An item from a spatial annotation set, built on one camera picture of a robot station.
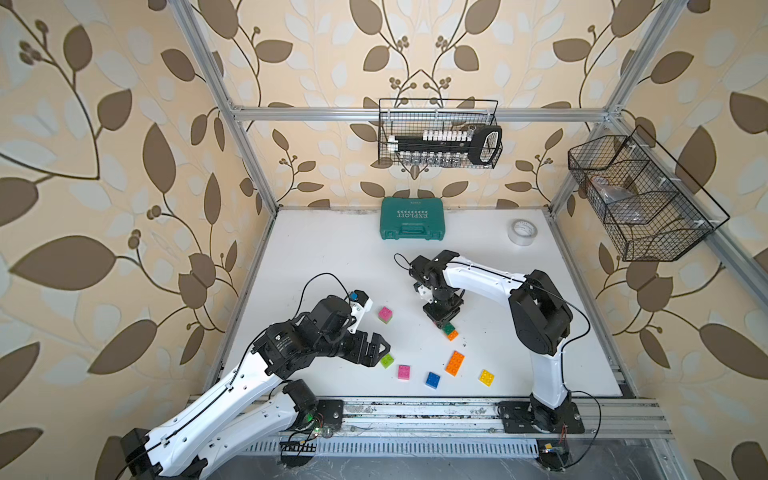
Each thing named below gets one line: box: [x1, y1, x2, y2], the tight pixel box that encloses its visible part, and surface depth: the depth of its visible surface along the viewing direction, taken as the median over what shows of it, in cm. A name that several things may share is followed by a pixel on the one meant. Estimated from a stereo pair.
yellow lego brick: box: [479, 369, 495, 388], surface depth 82 cm
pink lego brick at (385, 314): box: [378, 306, 393, 322], surface depth 91 cm
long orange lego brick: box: [444, 350, 465, 377], surface depth 84 cm
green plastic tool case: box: [380, 197, 445, 241], surface depth 114 cm
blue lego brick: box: [425, 372, 441, 390], surface depth 80 cm
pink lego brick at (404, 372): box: [398, 365, 411, 380], surface depth 82 cm
